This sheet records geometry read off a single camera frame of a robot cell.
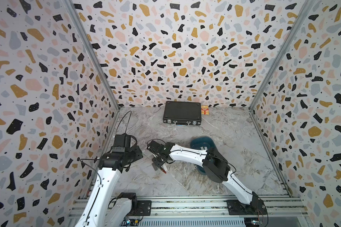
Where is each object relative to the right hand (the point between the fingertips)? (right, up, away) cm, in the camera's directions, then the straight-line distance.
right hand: (157, 161), depth 91 cm
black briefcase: (+17, +32, +22) cm, 42 cm away
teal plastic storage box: (+30, +10, +9) cm, 34 cm away
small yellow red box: (+36, +35, +30) cm, 58 cm away
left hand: (-7, +9, -15) cm, 19 cm away
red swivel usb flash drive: (+4, -4, -4) cm, 7 cm away
